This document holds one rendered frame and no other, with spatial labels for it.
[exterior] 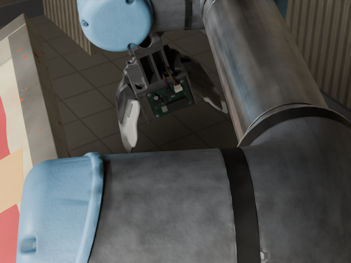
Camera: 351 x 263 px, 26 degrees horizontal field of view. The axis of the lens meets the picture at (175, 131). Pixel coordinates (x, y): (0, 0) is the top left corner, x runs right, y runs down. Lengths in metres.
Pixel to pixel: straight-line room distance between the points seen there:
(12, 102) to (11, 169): 0.15
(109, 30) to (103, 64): 3.38
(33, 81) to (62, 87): 2.89
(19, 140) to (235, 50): 0.51
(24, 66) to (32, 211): 0.71
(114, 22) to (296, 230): 0.39
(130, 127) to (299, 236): 0.61
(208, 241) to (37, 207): 0.10
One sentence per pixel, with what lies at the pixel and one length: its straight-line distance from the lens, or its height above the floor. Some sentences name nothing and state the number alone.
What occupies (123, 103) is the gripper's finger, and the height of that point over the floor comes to 1.56.
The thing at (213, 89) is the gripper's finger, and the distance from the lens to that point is 1.06.
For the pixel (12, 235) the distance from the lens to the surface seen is 0.97.
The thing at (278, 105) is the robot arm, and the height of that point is 1.82.
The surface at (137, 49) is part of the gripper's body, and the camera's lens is 0.92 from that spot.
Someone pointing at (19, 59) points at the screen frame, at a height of 1.55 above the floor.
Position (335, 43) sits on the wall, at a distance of 3.60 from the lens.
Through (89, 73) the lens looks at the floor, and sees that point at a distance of 4.09.
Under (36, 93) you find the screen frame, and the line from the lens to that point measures 1.07.
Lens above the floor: 2.13
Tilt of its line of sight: 36 degrees down
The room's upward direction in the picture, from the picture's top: straight up
